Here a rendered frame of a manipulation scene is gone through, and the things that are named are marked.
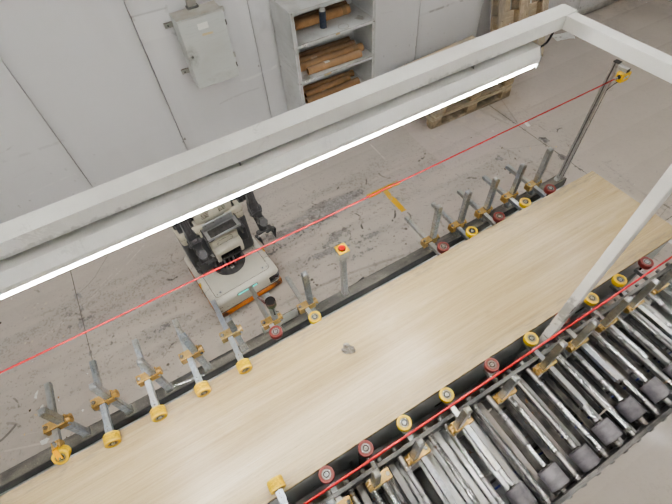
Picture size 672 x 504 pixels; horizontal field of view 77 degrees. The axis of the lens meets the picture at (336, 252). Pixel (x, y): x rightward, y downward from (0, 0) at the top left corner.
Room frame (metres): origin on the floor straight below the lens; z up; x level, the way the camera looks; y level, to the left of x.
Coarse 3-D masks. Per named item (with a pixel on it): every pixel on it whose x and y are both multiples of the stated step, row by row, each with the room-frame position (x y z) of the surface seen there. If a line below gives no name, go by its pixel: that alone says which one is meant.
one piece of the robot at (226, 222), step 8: (224, 216) 1.99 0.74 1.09; (232, 216) 2.01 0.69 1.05; (208, 224) 1.93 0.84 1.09; (216, 224) 1.95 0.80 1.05; (224, 224) 1.95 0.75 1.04; (232, 224) 1.95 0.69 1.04; (240, 224) 1.95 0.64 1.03; (208, 232) 1.90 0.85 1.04; (216, 232) 1.89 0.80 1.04; (224, 232) 1.88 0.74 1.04; (208, 240) 1.82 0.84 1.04
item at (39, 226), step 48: (480, 48) 1.37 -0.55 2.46; (624, 48) 1.32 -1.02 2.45; (336, 96) 1.17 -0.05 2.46; (384, 96) 1.19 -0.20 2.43; (240, 144) 0.98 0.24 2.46; (96, 192) 0.84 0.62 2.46; (144, 192) 0.85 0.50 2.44; (0, 240) 0.70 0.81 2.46; (48, 240) 0.73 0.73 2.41; (624, 240) 0.99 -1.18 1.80
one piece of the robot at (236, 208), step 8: (232, 208) 2.32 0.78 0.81; (240, 208) 2.33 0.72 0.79; (240, 216) 2.32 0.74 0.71; (200, 224) 2.18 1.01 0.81; (176, 232) 2.13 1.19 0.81; (200, 232) 2.14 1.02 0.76; (248, 232) 2.33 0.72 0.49; (184, 240) 2.08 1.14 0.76; (248, 240) 2.32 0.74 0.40; (184, 248) 2.08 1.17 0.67; (208, 248) 2.14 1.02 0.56; (192, 256) 2.07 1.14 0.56; (232, 256) 2.17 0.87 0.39; (240, 256) 2.23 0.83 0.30; (224, 264) 2.14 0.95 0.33; (232, 264) 2.15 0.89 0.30
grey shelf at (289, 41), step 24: (288, 0) 4.09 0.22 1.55; (312, 0) 4.05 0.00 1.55; (336, 0) 4.04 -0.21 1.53; (360, 0) 4.47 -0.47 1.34; (288, 24) 3.88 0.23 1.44; (336, 24) 4.19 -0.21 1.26; (360, 24) 4.15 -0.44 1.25; (288, 48) 3.96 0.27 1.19; (288, 72) 4.04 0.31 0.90; (336, 72) 4.52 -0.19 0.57; (360, 72) 4.48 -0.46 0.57; (288, 96) 4.14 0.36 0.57
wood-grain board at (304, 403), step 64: (576, 192) 2.07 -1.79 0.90; (448, 256) 1.61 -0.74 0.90; (512, 256) 1.56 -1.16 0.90; (576, 256) 1.52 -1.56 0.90; (640, 256) 1.47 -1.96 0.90; (384, 320) 1.18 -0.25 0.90; (448, 320) 1.14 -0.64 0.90; (512, 320) 1.11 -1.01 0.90; (256, 384) 0.86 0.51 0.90; (320, 384) 0.83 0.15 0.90; (384, 384) 0.79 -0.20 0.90; (448, 384) 0.76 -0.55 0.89; (128, 448) 0.58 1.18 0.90; (192, 448) 0.55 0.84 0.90; (256, 448) 0.53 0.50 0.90; (320, 448) 0.50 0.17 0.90
